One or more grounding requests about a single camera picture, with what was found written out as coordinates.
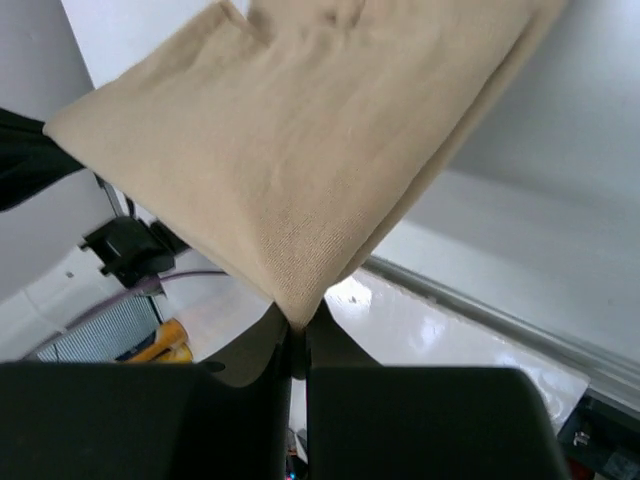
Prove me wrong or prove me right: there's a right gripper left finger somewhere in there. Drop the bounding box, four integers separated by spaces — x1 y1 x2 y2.
1 306 291 479

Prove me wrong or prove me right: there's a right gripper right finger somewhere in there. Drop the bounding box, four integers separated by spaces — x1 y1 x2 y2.
305 303 570 479

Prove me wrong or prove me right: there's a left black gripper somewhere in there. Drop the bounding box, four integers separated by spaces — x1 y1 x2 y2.
0 109 84 211

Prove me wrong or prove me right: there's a beige t shirt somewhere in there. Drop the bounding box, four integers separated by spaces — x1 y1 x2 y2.
44 1 565 330

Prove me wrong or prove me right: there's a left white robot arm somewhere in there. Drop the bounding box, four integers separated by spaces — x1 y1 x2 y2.
1 109 189 289

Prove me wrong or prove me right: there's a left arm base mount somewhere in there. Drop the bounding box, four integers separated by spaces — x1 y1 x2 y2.
26 295 192 363

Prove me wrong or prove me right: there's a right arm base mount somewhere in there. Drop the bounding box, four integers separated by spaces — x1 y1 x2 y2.
557 390 639 480

